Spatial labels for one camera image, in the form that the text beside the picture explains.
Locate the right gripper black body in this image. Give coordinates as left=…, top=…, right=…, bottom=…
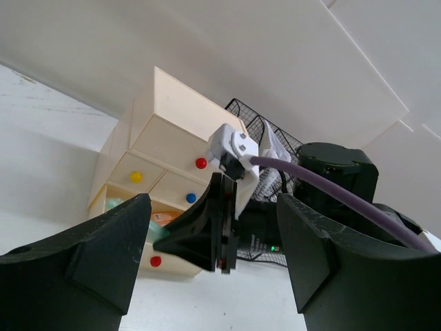
left=217, top=174, right=238, bottom=274

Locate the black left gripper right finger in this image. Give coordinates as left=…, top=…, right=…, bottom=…
left=276, top=194, right=440, bottom=330

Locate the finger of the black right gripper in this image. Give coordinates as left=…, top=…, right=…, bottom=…
left=165, top=173, right=222, bottom=272

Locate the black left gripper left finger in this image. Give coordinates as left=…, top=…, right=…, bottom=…
left=1, top=213, right=145, bottom=330

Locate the green transparent correction tape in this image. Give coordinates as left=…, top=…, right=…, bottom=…
left=104, top=194, right=170, bottom=243

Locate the drawer blue knob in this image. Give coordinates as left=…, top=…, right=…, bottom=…
left=185, top=193, right=197, bottom=204

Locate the drawer red knob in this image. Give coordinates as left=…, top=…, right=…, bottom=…
left=87, top=182, right=204, bottom=282
left=195, top=157, right=207, bottom=170

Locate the white paper manual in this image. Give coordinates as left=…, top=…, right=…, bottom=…
left=253, top=120, right=291, bottom=201

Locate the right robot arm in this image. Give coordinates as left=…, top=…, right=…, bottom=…
left=153, top=139, right=437, bottom=273

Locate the cream drawer cabinet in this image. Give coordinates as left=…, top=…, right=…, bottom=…
left=87, top=66, right=249, bottom=282

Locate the black wire mesh organizer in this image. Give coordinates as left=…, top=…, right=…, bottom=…
left=225, top=99, right=302, bottom=267

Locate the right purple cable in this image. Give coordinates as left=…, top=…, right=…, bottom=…
left=250, top=155, right=441, bottom=254

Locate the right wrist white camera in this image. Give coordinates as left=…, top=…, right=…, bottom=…
left=206, top=123, right=260, bottom=218

